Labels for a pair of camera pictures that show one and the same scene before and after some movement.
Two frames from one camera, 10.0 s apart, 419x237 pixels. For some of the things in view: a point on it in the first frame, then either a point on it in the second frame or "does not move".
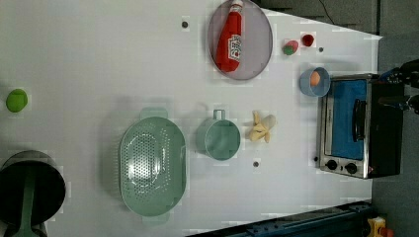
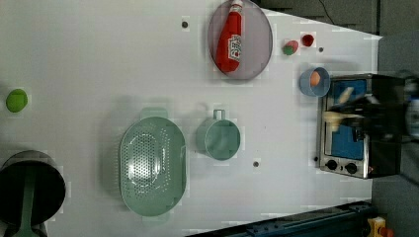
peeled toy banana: x=261 y=127 -> x=335 y=118
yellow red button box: x=377 y=228 does not move
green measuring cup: x=218 y=138 does not move
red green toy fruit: x=291 y=47 does not move
